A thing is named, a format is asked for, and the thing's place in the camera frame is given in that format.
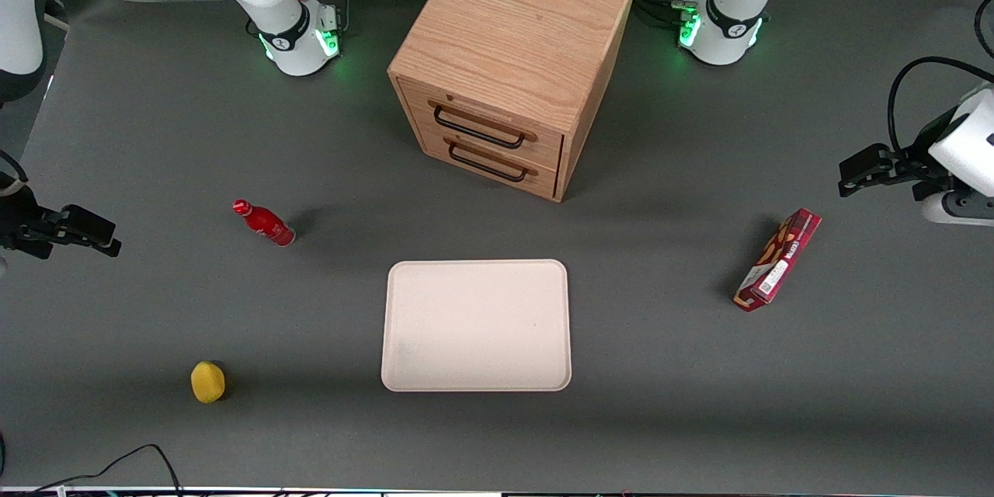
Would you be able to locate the smaller wooden drawer front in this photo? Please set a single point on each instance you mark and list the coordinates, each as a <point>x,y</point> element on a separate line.
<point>497,175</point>

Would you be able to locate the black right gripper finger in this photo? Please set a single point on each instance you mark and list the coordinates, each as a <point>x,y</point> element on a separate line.
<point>87,224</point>
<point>78,242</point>

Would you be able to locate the wooden drawer cabinet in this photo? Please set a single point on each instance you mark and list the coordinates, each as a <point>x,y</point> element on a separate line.
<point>512,23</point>

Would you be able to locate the beige plastic tray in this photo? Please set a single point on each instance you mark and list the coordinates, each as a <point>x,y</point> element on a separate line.
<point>477,326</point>

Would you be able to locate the red snack box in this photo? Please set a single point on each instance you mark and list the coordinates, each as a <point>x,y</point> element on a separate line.
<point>780,260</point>

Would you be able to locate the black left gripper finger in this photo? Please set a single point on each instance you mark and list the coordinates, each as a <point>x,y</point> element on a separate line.
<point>862,185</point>
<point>866,159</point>

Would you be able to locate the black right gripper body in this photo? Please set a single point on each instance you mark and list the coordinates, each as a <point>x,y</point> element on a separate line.
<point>17,215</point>

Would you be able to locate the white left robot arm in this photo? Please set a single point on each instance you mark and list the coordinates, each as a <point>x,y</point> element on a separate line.
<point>734,8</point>

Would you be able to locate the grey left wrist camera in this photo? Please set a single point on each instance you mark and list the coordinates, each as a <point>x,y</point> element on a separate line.
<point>959,210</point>

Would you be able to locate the larger wooden drawer front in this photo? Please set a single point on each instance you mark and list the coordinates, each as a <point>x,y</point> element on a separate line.
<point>497,112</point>

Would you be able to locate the red coke bottle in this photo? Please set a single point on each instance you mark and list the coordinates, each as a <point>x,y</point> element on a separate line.
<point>268,225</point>

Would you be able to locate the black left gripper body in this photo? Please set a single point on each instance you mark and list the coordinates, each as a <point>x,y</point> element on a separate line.
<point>919,162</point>

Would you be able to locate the yellow toy lemon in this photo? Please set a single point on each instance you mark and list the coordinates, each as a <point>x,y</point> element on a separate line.
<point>208,382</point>

